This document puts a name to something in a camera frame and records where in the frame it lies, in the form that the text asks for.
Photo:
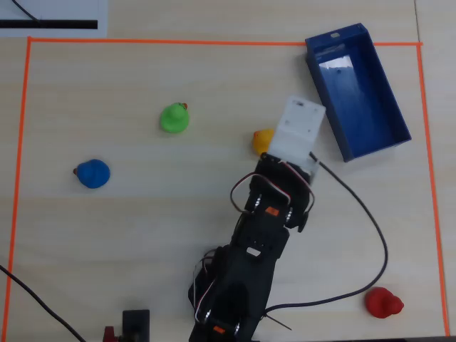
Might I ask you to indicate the orange tape strip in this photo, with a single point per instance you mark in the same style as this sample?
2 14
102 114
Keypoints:
160 41
18 178
432 196

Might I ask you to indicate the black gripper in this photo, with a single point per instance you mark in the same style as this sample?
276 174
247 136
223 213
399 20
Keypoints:
268 159

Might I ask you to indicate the red rubber duck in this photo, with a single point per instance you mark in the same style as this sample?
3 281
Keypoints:
383 303

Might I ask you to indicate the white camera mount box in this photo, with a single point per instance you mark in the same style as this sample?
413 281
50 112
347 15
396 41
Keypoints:
297 133

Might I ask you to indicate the yellow rubber duck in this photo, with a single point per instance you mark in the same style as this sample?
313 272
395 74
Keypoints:
263 140

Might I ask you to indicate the black zip tie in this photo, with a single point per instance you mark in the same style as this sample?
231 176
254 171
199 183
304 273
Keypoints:
279 322

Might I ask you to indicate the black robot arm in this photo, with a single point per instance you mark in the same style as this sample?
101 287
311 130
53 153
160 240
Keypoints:
246 263

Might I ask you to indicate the black clamp block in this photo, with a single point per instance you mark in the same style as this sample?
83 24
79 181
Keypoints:
136 324

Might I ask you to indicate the green rubber duck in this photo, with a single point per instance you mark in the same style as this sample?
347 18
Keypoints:
174 119

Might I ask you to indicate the black strip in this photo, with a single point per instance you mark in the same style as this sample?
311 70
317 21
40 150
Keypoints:
53 24

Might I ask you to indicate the blue rubber duck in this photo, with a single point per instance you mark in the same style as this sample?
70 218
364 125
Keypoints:
93 173

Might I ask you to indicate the blue plastic box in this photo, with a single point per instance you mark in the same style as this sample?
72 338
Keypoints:
356 99

